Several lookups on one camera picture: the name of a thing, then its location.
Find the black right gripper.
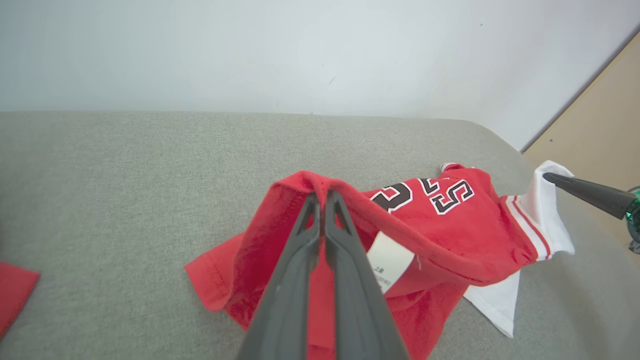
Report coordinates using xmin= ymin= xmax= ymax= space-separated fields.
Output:
xmin=542 ymin=172 xmax=640 ymax=255

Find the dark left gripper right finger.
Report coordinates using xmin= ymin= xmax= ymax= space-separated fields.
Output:
xmin=325 ymin=190 xmax=411 ymax=360

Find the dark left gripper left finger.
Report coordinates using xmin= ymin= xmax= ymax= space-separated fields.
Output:
xmin=237 ymin=192 xmax=321 ymax=360

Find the red bulls 23 jersey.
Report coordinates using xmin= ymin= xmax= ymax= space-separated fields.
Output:
xmin=184 ymin=160 xmax=576 ymax=360

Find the red shorts white side stripe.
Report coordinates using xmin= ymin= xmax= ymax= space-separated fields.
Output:
xmin=0 ymin=261 xmax=40 ymax=341

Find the grey fabric sofa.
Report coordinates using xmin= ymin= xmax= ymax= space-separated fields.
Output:
xmin=0 ymin=111 xmax=640 ymax=360

